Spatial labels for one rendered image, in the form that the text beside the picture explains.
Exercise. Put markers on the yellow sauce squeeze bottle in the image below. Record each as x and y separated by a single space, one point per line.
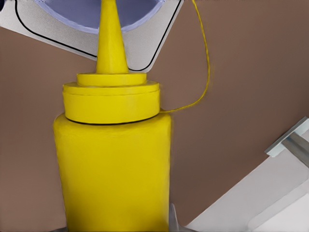
113 164

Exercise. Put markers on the pale blue cup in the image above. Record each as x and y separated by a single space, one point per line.
72 10

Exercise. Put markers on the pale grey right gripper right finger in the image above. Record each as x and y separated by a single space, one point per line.
173 218

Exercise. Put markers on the silver frame post with foot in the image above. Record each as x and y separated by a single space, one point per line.
293 141

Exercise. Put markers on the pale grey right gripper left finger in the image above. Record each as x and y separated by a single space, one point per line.
62 229

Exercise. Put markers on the grey kitchen scale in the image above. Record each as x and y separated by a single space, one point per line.
60 29

